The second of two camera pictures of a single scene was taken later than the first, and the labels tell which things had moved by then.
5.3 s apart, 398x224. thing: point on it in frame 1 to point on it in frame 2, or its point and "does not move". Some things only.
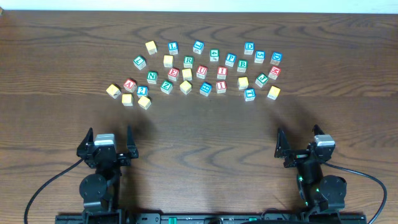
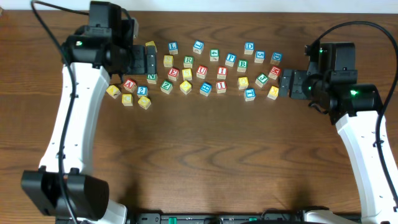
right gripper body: (302, 157) to (285, 83)
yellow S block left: (168, 61) does not move
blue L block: (173, 48) does not move
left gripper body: (106, 155) to (150, 60)
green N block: (152, 77) does not move
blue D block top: (249, 48) does not move
